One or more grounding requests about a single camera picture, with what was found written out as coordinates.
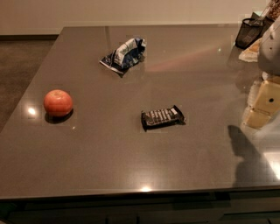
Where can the red apple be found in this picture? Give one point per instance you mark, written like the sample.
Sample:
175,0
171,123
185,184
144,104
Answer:
58,103

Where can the black mesh pen cup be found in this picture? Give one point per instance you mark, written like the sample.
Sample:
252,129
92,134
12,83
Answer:
249,31

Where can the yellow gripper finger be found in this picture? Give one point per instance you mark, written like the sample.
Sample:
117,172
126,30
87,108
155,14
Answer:
263,102

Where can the white napkin stack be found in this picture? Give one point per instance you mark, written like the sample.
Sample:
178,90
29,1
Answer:
251,53

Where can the dark box with snacks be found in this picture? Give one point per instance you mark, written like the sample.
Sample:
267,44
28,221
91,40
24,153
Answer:
268,16

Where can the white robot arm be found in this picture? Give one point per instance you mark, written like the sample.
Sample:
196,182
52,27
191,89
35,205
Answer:
269,52

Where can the blue white chip bag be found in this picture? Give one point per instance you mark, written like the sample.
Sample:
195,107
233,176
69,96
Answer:
125,56

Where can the black chocolate bar wrapper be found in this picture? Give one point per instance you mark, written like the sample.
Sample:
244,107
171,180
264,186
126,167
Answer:
161,118

